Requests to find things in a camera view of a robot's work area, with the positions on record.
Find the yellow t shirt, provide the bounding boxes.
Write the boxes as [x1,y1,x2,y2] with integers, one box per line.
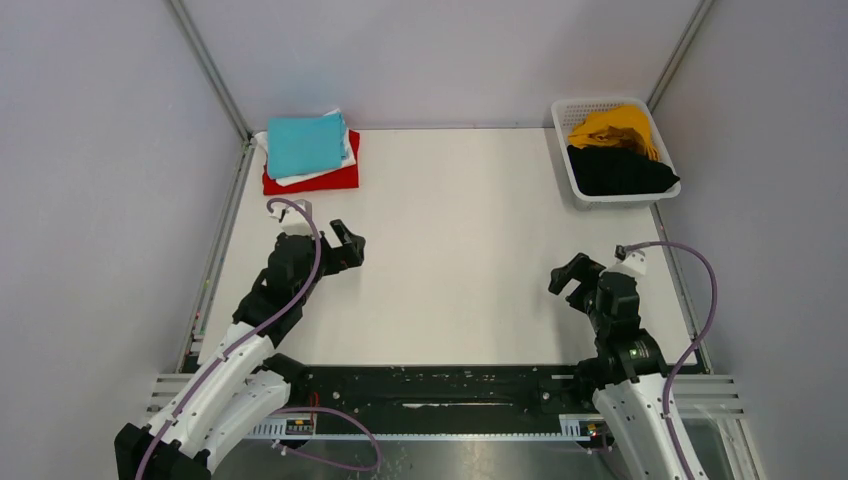
[568,105,660,162]

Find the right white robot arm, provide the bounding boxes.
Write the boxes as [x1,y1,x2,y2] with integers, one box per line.
[548,251,707,479]

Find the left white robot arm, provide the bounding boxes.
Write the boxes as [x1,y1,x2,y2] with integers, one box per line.
[114,220,366,479]

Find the folded red t shirt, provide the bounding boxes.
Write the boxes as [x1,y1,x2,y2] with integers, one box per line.
[262,129,361,196]

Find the black t shirt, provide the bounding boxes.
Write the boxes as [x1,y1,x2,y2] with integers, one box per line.
[567,145,680,196]

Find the folded blue t shirt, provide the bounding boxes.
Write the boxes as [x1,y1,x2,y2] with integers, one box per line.
[266,111,350,181]

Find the white plastic basket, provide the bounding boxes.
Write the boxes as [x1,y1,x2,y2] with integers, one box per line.
[551,97,681,210]

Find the folded white t shirt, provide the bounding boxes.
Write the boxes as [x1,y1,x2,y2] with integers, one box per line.
[254,108,358,188]

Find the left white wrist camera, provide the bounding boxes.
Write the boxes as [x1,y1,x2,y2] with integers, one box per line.
[271,199,313,236]

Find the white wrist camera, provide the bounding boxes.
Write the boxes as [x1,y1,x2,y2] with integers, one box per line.
[271,199,313,236]
[615,250,647,278]

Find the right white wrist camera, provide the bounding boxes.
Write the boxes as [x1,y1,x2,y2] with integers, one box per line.
[615,250,647,278]

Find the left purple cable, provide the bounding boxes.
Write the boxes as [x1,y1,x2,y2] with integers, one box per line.
[134,197,384,480]

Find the aluminium frame rails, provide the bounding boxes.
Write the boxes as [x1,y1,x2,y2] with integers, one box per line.
[142,0,763,480]

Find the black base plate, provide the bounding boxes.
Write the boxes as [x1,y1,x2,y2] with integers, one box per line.
[287,365,602,438]

